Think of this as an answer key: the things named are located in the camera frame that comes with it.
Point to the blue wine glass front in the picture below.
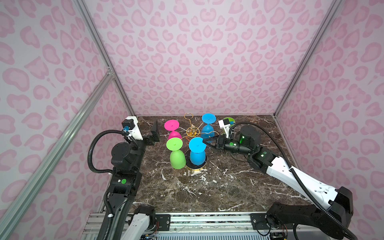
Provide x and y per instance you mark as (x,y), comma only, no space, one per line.
(197,148)

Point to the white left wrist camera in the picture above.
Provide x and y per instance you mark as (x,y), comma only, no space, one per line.
(130,125)

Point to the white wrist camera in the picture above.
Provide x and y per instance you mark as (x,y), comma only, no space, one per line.
(130,125)
(224,127)

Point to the green wine glass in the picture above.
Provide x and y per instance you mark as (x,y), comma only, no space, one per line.
(177,157)
(229,120)

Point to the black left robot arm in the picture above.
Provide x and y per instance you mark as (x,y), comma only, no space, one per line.
(126,159)

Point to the gold wire glass rack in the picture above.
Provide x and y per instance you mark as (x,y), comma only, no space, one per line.
(193,132)

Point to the aluminium diagonal frame bar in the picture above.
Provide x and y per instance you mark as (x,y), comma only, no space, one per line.
(20,205)

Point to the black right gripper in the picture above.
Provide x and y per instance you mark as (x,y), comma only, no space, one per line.
(212,139)

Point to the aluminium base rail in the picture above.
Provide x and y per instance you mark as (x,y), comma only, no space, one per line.
(225,226)

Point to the magenta plastic wine glass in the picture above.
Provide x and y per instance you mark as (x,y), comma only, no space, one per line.
(172,126)

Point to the blue wine glass back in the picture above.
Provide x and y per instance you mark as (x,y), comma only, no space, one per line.
(208,131)

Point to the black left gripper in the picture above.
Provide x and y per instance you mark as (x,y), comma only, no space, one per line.
(154,137)

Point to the blue wine glass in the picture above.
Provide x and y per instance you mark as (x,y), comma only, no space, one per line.
(208,131)
(197,148)

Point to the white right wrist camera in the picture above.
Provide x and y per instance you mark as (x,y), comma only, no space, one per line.
(224,127)

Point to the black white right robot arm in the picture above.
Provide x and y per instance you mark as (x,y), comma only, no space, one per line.
(331,209)

